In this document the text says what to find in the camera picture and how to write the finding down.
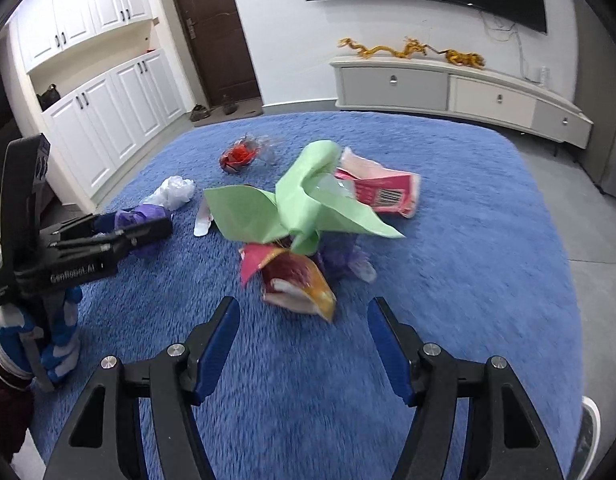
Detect purple plastic bag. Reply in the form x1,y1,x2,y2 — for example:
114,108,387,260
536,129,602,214
93,204,171,233

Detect green paper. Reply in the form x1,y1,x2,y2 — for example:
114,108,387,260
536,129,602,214
204,140,403,256

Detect pink paper carton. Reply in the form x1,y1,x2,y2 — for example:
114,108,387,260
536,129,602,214
335,146,421,219

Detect white trash bin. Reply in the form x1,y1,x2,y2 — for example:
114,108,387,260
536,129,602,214
566,396,601,480

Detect left blue white gloved hand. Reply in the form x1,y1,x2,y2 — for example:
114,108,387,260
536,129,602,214
0,286,83,391

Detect white crumpled plastic bag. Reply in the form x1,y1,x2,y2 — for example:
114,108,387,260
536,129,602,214
142,176,196,211

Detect white red snack wrapper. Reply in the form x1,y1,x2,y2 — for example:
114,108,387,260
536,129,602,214
193,197,213,237

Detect pair of shoes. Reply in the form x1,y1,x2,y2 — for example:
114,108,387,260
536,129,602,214
189,101,238,122

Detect black handbag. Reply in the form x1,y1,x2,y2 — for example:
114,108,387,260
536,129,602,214
36,84,61,112

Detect brown door mat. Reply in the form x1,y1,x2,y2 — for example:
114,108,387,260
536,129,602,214
191,96,266,128

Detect red clear plastic wrapper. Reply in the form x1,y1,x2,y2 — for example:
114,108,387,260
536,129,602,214
219,134,277,174

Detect red yellow snack bag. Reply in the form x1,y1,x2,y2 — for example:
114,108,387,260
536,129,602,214
239,243,336,323

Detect blue fluffy blanket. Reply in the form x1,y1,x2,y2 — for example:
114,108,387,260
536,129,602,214
31,113,584,479

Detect purple wrapper piece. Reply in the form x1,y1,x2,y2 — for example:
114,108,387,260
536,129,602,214
315,233,377,283

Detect brown entrance door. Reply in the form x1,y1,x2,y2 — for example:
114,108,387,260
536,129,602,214
174,0,260,105

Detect golden dragon figurine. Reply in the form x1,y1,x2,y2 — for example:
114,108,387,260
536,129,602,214
337,37,428,58

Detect white tv cabinet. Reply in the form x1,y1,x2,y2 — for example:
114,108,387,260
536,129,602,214
331,56,593,150

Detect golden tiger figurine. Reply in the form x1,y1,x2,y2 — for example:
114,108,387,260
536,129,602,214
439,49,486,70

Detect grey double door refrigerator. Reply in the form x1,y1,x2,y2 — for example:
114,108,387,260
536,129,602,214
574,0,616,198

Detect white wall cupboards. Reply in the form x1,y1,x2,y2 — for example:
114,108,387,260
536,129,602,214
4,0,185,202

